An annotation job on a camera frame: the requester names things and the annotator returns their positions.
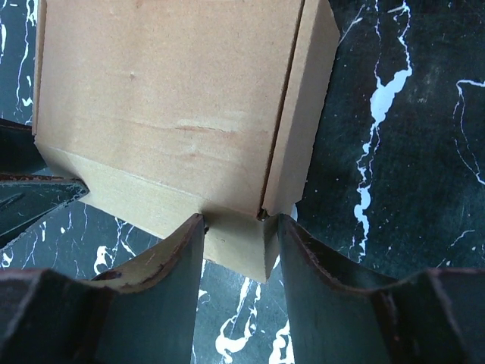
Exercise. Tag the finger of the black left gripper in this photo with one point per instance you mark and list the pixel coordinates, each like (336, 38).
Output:
(19, 154)
(27, 198)

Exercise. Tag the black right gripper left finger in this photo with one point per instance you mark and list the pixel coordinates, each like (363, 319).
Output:
(142, 311)

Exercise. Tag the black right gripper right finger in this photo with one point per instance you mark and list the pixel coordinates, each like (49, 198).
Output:
(342, 312)

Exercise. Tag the brown cardboard box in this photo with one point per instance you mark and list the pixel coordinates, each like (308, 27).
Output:
(165, 109)

